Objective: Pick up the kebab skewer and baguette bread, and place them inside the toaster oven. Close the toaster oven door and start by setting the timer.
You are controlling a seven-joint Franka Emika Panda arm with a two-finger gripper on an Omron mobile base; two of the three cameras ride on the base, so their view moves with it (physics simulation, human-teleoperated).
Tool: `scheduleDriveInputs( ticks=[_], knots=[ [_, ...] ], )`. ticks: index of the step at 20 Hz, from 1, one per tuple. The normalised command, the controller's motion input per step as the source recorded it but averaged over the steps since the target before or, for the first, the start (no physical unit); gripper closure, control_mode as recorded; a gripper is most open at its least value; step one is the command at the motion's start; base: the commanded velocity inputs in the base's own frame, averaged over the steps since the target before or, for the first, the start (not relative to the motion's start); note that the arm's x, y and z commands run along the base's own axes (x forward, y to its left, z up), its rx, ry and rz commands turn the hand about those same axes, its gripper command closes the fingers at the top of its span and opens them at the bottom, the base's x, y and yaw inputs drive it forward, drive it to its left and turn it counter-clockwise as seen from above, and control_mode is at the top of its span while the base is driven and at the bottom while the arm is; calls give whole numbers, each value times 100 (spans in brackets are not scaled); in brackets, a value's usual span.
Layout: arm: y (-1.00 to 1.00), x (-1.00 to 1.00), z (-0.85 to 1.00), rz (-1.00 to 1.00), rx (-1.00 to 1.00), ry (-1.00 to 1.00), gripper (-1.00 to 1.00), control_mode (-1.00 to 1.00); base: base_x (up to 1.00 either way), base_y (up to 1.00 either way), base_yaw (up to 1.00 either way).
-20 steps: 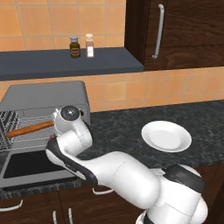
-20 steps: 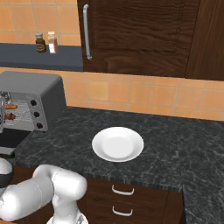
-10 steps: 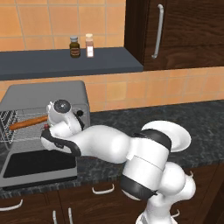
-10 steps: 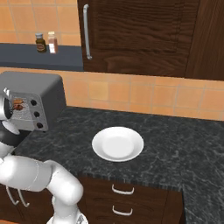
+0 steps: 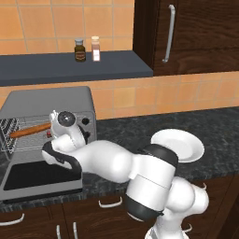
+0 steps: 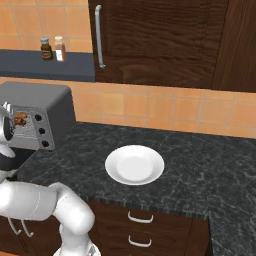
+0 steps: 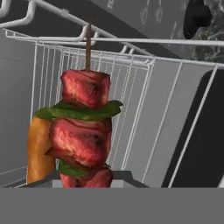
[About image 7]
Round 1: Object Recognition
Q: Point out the black toaster oven knob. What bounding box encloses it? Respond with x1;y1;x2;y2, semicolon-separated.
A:
183;0;214;40

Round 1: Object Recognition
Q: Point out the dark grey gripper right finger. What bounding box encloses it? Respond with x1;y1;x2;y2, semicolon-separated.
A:
111;170;151;188

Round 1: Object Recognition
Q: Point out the golden baguette bread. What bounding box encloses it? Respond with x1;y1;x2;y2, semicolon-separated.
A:
25;115;57;186

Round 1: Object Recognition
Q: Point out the white wire oven rack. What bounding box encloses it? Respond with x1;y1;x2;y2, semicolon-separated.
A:
0;0;224;188

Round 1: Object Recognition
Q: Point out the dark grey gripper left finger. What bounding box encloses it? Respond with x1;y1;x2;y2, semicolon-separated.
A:
18;171;61;188

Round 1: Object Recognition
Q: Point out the kebab skewer with meat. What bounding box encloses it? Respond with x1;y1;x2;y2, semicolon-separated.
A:
34;22;124;188

